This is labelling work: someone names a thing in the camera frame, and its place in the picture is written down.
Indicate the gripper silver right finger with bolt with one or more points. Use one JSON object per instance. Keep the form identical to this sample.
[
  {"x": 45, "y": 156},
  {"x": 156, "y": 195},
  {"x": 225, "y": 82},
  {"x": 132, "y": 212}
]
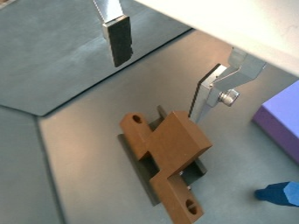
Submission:
[{"x": 216, "y": 86}]

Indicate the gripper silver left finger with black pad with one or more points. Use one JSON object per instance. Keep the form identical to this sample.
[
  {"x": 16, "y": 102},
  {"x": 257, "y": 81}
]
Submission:
[{"x": 116, "y": 29}]

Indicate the brown T-shaped block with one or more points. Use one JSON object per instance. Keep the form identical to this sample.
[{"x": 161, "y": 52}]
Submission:
[{"x": 175, "y": 151}]

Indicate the purple base block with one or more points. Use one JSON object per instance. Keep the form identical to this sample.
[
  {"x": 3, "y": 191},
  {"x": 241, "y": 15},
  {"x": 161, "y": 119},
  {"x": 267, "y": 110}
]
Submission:
[{"x": 277, "y": 119}]

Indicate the blue hexagonal peg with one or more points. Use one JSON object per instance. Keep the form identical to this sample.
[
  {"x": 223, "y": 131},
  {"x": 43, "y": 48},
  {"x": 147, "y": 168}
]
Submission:
[{"x": 281, "y": 194}]

